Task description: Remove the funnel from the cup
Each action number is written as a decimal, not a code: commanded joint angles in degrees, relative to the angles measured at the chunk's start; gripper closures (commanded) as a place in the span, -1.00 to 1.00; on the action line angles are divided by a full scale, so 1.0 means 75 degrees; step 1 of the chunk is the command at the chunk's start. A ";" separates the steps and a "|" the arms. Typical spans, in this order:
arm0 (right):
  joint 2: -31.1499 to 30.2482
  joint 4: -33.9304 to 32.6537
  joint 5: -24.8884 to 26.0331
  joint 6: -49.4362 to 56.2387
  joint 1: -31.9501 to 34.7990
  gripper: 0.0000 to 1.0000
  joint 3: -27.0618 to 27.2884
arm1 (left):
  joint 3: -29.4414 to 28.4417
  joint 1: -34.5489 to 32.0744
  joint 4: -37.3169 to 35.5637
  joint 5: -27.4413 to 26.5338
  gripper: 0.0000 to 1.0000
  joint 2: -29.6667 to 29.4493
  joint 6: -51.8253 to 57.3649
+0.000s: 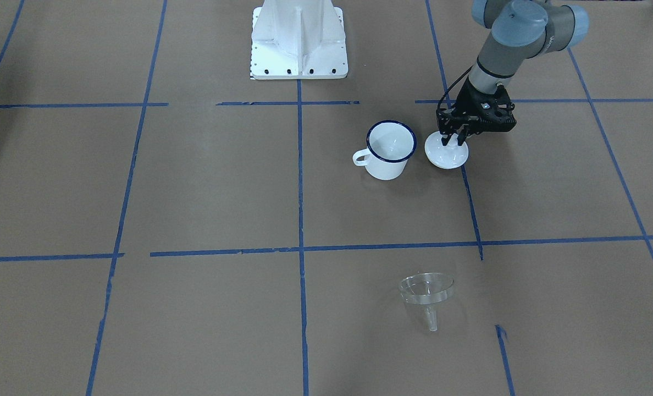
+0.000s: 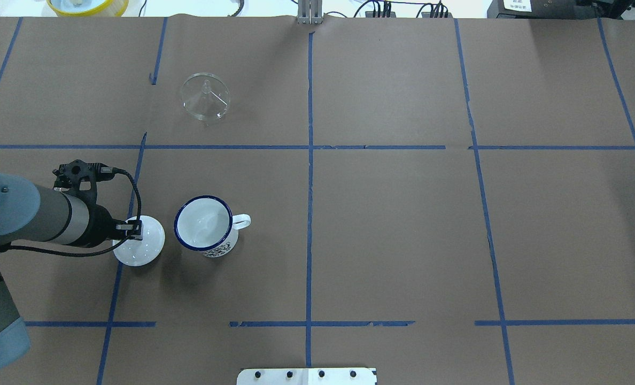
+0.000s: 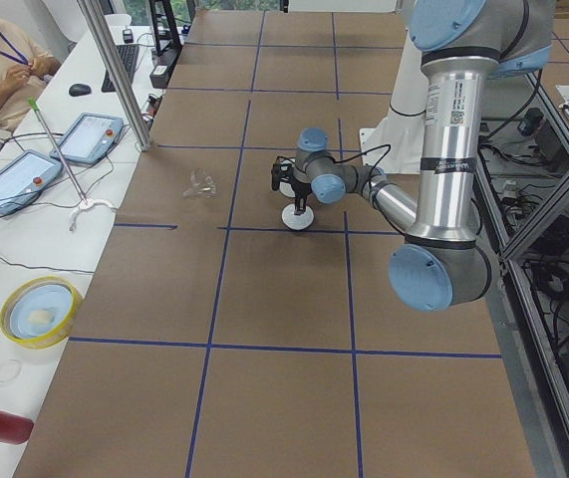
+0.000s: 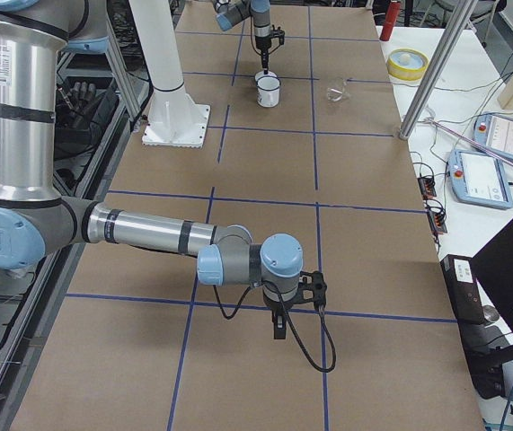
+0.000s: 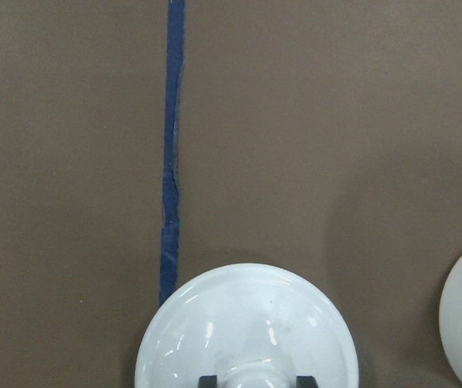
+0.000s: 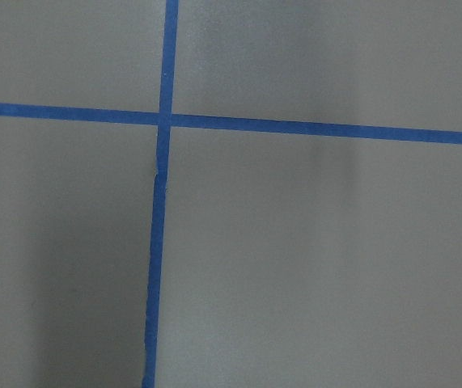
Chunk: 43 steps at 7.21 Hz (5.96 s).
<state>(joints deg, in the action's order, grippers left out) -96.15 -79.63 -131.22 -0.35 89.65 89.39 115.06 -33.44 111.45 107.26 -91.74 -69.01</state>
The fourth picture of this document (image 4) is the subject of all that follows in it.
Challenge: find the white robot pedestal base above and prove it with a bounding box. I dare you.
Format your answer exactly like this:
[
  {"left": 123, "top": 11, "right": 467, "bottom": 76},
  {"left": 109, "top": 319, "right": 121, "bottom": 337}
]
[{"left": 129, "top": 0, "right": 210, "bottom": 148}]

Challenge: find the far blue teach pendant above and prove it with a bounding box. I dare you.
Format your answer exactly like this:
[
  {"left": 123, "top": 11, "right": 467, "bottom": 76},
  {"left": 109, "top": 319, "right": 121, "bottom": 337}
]
[{"left": 473, "top": 112, "right": 513, "bottom": 161}]

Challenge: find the red bottle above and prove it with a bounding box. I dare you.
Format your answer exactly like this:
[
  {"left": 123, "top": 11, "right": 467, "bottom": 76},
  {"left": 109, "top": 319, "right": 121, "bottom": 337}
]
[{"left": 379, "top": 0, "right": 402, "bottom": 41}]

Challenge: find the yellow tape roll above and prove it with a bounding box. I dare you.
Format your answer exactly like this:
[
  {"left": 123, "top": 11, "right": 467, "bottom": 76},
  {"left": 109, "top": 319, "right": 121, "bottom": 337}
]
[{"left": 386, "top": 48, "right": 429, "bottom": 81}]

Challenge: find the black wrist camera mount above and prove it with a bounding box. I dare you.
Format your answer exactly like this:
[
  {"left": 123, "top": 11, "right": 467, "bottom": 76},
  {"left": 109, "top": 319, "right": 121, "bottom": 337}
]
[
  {"left": 270, "top": 25, "right": 285, "bottom": 47},
  {"left": 298, "top": 270, "right": 327, "bottom": 312}
]

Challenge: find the near blue teach pendant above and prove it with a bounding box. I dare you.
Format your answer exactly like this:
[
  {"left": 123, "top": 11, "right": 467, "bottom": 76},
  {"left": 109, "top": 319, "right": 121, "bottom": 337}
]
[{"left": 447, "top": 149, "right": 513, "bottom": 209}]

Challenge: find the black desktop box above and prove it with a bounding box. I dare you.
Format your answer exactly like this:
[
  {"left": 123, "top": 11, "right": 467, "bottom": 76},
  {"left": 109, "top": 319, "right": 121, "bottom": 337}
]
[{"left": 440, "top": 254, "right": 484, "bottom": 325}]

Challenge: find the black laptop computer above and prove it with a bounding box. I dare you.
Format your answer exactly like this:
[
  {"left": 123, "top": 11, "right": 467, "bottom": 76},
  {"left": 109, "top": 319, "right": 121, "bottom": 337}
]
[{"left": 464, "top": 218, "right": 513, "bottom": 400}]

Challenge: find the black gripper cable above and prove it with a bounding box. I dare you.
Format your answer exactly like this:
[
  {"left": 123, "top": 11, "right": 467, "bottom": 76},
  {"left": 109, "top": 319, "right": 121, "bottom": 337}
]
[{"left": 213, "top": 280, "right": 337, "bottom": 374}]

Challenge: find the metal reacher grabber stick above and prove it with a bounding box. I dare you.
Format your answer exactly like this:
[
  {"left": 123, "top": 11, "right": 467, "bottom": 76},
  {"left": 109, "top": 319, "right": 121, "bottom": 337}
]
[{"left": 422, "top": 112, "right": 513, "bottom": 168}]

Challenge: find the orange black adapter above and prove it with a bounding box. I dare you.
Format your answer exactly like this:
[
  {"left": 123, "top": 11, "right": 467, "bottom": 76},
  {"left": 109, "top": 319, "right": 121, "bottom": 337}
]
[
  {"left": 425, "top": 198, "right": 447, "bottom": 234},
  {"left": 417, "top": 169, "right": 437, "bottom": 199}
]

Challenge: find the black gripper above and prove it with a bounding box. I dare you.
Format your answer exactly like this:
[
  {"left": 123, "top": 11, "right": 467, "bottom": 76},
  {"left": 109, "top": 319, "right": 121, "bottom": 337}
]
[
  {"left": 266, "top": 297, "right": 292, "bottom": 339},
  {"left": 254, "top": 35, "right": 270, "bottom": 75}
]

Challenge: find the orange black adapter far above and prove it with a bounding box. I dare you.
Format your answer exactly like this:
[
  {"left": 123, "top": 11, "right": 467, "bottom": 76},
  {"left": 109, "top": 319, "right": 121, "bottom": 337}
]
[{"left": 417, "top": 169, "right": 437, "bottom": 199}]

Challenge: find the orange black adapter near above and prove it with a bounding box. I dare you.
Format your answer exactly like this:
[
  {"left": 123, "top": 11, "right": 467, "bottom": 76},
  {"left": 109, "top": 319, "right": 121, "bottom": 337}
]
[{"left": 425, "top": 198, "right": 447, "bottom": 234}]

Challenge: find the white enamel cup blue rim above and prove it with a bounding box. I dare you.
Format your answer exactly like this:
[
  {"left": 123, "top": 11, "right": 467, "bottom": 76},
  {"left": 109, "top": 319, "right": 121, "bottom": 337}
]
[{"left": 256, "top": 75, "right": 281, "bottom": 108}]

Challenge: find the blue teach pendant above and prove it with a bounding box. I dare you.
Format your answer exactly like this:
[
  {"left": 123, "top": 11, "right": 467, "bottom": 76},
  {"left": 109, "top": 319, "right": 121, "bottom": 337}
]
[
  {"left": 473, "top": 112, "right": 513, "bottom": 161},
  {"left": 447, "top": 149, "right": 513, "bottom": 209}
]

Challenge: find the aluminium frame post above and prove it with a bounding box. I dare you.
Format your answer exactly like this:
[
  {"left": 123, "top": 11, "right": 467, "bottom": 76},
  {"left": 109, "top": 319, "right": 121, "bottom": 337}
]
[{"left": 399, "top": 0, "right": 478, "bottom": 140}]

